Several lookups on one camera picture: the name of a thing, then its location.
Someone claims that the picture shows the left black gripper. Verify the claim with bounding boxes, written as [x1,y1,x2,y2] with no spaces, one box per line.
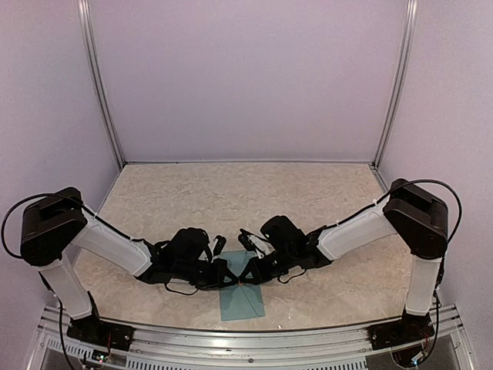
[174,258,239,291]

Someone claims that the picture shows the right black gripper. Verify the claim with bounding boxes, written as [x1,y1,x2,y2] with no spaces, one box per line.
[240,246,297,284]

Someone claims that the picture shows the teal paper envelope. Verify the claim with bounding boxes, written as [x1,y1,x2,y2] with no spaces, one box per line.
[220,251,265,321]

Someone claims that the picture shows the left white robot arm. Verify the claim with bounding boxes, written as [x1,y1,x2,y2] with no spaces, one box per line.
[5,187,237,343]

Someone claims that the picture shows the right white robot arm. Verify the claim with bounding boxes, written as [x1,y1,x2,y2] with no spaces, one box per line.
[238,178,463,342]

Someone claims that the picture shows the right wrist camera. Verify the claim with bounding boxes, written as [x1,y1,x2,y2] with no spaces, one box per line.
[238,229,271,258]

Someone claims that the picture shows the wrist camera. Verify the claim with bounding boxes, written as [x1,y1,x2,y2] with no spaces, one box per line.
[238,229,271,258]
[213,235,226,257]

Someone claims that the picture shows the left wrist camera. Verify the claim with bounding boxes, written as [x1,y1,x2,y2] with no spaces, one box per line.
[213,235,226,257]

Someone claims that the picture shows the front aluminium rail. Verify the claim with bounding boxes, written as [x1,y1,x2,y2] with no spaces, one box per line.
[27,305,477,369]

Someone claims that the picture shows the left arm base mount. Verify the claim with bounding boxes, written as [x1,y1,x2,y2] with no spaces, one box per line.
[67,291,135,352]

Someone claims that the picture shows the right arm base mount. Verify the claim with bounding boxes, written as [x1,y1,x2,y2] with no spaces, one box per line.
[367,308,434,350]

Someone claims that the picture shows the right aluminium frame post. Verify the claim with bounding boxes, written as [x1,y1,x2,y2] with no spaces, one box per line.
[372,0,418,172]

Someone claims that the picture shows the aluminium frame post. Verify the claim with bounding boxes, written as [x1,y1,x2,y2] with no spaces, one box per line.
[372,0,418,172]
[77,0,126,171]

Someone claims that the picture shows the left aluminium frame post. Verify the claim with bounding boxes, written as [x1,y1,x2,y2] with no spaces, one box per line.
[77,0,126,171]

